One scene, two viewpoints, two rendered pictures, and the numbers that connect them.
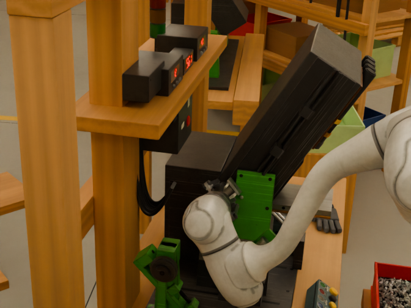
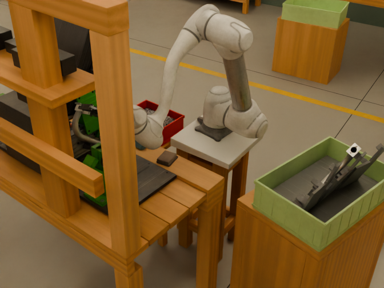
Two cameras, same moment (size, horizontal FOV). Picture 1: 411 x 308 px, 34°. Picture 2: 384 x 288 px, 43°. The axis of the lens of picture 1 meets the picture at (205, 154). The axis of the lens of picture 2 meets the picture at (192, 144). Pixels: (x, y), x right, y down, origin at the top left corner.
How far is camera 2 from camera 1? 1.61 m
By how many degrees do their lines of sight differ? 55
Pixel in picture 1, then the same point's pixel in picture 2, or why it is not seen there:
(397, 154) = (232, 31)
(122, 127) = (84, 89)
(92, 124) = (69, 96)
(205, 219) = (143, 112)
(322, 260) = not seen: hidden behind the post
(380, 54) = not seen: outside the picture
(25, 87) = (116, 75)
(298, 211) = (171, 84)
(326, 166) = (177, 57)
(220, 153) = not seen: hidden behind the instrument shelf
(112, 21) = (50, 30)
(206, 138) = (15, 95)
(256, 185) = (88, 99)
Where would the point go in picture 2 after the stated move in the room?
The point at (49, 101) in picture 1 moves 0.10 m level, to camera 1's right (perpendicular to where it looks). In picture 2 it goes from (128, 76) to (144, 66)
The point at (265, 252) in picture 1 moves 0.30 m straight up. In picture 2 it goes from (161, 113) to (160, 52)
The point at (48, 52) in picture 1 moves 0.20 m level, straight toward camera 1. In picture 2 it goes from (127, 49) to (187, 56)
